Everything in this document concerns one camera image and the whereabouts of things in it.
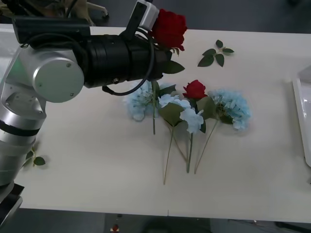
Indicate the small red object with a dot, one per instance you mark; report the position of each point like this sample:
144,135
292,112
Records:
114,228

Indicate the silver and black left arm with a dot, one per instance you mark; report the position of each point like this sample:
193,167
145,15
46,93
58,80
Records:
58,75

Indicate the small green leaf twig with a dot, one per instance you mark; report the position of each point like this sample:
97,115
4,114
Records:
39,161

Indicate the pale chair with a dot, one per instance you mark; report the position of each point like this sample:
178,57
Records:
98,6

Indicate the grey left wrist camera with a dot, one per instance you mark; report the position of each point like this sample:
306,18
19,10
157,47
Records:
148,14

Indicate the small red rose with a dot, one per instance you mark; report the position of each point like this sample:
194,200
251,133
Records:
194,88

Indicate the pale blue flower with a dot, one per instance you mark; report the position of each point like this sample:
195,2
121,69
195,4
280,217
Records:
236,106
136,104
193,120

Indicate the large green leaf twig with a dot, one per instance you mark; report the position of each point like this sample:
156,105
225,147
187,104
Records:
206,60

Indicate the large red rose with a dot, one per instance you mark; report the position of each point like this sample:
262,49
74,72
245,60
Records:
170,29

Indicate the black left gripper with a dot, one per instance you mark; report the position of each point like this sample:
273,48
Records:
141,63

